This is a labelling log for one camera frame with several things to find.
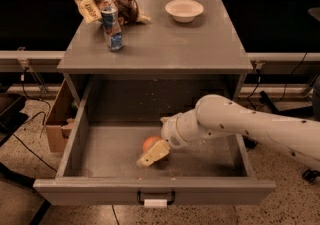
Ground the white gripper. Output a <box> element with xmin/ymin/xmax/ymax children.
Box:
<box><xmin>137</xmin><ymin>113</ymin><xmax>188</xmax><ymax>167</ymax></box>

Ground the orange fruit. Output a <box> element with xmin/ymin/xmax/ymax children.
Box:
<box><xmin>142</xmin><ymin>136</ymin><xmax>161</xmax><ymax>152</ymax></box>

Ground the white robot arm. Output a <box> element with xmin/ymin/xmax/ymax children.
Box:
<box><xmin>137</xmin><ymin>94</ymin><xmax>320</xmax><ymax>171</ymax></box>

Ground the grey open drawer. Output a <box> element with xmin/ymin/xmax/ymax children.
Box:
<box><xmin>34</xmin><ymin>77</ymin><xmax>275</xmax><ymax>205</ymax></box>

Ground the grey cabinet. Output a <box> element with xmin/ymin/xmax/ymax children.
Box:
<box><xmin>57</xmin><ymin>0</ymin><xmax>252</xmax><ymax>99</ymax></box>

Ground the cardboard box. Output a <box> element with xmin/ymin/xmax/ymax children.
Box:
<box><xmin>45</xmin><ymin>81</ymin><xmax>76</xmax><ymax>152</ymax></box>

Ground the black stand leg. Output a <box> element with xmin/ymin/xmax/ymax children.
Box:
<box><xmin>258</xmin><ymin>90</ymin><xmax>314</xmax><ymax>118</ymax></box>

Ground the blue silver drink can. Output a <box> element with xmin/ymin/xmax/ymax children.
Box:
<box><xmin>101</xmin><ymin>6</ymin><xmax>123</xmax><ymax>52</ymax></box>

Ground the white bowl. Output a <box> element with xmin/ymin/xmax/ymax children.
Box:
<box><xmin>165</xmin><ymin>0</ymin><xmax>204</xmax><ymax>23</ymax></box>

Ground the black caster wheel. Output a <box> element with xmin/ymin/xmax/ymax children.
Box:
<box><xmin>302</xmin><ymin>169</ymin><xmax>320</xmax><ymax>183</ymax></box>

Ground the black object left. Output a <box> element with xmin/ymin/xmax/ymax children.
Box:
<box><xmin>0</xmin><ymin>93</ymin><xmax>28</xmax><ymax>147</ymax></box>

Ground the brown chip bag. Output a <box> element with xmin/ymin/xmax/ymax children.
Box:
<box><xmin>74</xmin><ymin>0</ymin><xmax>151</xmax><ymax>25</ymax></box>

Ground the black drawer handle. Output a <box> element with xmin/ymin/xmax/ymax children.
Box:
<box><xmin>137</xmin><ymin>191</ymin><xmax>175</xmax><ymax>208</ymax></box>

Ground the black cable right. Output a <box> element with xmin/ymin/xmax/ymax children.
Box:
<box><xmin>243</xmin><ymin>52</ymin><xmax>309</xmax><ymax>150</ymax></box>

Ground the black cable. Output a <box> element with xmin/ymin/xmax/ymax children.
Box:
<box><xmin>243</xmin><ymin>52</ymin><xmax>309</xmax><ymax>150</ymax></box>
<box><xmin>0</xmin><ymin>68</ymin><xmax>58</xmax><ymax>173</ymax></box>

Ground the black cable left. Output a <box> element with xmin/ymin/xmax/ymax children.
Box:
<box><xmin>0</xmin><ymin>68</ymin><xmax>58</xmax><ymax>173</ymax></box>

